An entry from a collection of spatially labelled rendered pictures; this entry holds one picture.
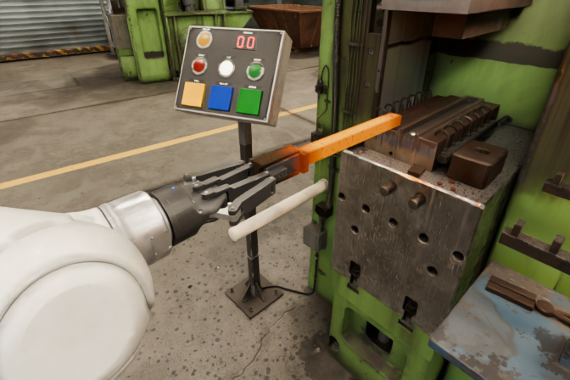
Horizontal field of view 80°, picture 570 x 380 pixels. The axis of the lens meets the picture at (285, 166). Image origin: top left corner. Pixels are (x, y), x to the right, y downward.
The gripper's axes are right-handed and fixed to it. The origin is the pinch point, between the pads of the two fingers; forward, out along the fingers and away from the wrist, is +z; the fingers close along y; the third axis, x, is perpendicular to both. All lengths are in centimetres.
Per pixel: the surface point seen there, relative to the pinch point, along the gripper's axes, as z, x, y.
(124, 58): 146, -76, -502
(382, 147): 43.7, -13.7, -6.6
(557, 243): 16.8, -3.9, 35.6
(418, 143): 43.8, -9.5, 2.8
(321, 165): 57, -38, -40
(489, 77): 92, -3, 1
